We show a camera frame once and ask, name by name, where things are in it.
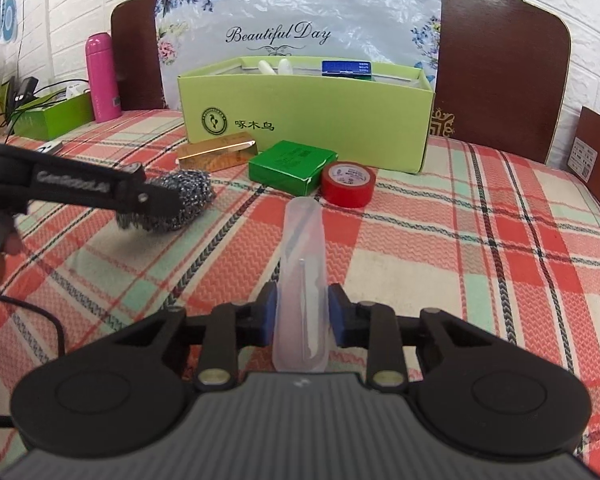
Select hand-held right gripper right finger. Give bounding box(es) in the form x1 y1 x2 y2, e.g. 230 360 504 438
328 283 493 393

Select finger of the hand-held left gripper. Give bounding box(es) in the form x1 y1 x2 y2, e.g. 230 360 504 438
111 162 183 234

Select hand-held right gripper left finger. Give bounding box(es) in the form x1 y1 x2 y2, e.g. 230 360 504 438
112 282 279 392

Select steel wool scrubber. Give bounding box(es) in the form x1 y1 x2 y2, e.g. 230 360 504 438
114 170 215 234

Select clear plastic tube case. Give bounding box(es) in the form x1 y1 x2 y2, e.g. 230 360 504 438
272 199 329 373

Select green cardboard shoe box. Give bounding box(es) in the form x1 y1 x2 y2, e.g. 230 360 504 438
176 56 436 175

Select blue and white box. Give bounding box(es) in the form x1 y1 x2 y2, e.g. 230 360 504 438
321 60 373 81

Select green tissue box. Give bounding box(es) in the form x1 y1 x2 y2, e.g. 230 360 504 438
12 91 95 141

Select gold box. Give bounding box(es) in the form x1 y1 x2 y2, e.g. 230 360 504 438
176 131 258 172

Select black charger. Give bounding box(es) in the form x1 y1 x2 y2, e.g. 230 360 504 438
5 77 41 107

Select pink thermos bottle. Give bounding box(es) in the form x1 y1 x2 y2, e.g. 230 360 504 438
85 32 122 123

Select red plaid blanket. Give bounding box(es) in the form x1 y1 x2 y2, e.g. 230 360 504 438
0 110 600 480

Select red tape roll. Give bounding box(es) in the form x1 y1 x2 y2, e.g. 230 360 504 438
321 161 377 208

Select flat green box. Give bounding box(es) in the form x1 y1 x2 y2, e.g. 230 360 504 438
248 141 338 197

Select floral printed plastic sheet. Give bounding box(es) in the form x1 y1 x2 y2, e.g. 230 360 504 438
154 0 443 111

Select dark brown wooden headboard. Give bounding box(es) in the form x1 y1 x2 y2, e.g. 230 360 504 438
110 0 573 166

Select brown cardboard box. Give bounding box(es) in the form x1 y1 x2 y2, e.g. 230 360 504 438
546 106 600 186

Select black cable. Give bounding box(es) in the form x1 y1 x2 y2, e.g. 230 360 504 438
0 295 67 428

